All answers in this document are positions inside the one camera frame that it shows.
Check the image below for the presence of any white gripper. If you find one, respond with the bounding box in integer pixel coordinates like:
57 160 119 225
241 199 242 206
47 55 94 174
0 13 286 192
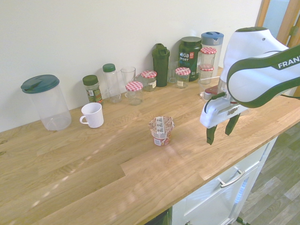
199 93 242 146

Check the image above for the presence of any red cereal cup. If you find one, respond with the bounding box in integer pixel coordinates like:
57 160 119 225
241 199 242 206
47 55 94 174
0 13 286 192
148 115 175 147

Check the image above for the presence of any clear rectangular plastic container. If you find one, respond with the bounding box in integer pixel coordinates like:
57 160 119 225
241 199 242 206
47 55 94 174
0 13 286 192
197 75 249 116

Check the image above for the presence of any empty jar checkered lid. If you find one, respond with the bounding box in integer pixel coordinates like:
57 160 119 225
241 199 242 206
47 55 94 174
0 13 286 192
198 65 215 85
125 81 143 106
200 47 218 68

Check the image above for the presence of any labelled jar checkered lid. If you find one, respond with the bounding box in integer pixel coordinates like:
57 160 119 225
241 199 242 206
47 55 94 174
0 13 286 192
135 70 158 92
175 67 191 89

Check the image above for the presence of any small clear glass tumbler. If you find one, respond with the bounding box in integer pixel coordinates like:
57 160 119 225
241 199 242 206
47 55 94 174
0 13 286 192
167 60 180 83

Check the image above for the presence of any dark green protein tub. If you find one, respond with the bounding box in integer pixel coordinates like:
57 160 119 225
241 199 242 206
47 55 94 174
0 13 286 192
178 36 203 82

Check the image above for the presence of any clear pitcher blue lid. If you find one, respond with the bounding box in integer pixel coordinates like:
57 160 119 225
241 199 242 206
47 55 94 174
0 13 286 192
201 31 225 78

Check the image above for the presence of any dark green shaker bottle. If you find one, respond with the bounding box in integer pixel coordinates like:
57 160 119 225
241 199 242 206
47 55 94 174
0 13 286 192
151 43 170 88

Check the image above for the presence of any tall clear drinking glass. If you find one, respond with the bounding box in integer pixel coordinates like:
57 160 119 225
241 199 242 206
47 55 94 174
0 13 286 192
120 66 136 92

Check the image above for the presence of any clear bottle green cap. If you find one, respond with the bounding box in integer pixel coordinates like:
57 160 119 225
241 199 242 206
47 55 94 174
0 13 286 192
102 63 122 104

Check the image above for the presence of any white mug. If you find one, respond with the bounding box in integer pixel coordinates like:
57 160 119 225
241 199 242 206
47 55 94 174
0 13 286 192
79 102 105 129

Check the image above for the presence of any spice jar dark green lid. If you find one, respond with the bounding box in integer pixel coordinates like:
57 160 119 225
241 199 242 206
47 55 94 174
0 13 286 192
82 75 104 105

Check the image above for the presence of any clear canister teal lid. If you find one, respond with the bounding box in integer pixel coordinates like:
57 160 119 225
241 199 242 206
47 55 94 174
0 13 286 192
20 74 72 131

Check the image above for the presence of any red grey wrist camera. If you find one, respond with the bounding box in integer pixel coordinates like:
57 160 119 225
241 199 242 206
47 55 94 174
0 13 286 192
202 85 223 101

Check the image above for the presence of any silver drawer handle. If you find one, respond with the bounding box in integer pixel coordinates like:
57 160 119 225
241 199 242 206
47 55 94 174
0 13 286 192
217 169 246 188

